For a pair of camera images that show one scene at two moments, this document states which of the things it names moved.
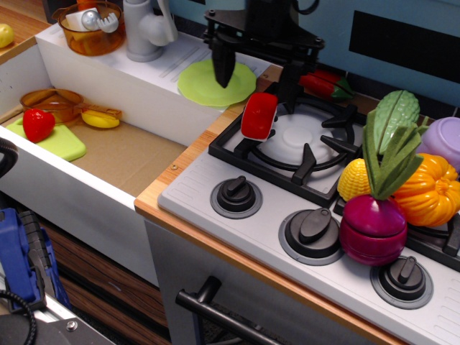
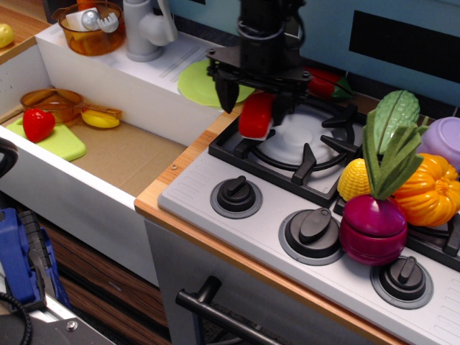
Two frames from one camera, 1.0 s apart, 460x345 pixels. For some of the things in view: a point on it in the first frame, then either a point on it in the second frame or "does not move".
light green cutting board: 62,141 does not move
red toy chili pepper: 326,83 does not move
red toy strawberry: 37,123 does not move
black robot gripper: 271,27 -> 269,54
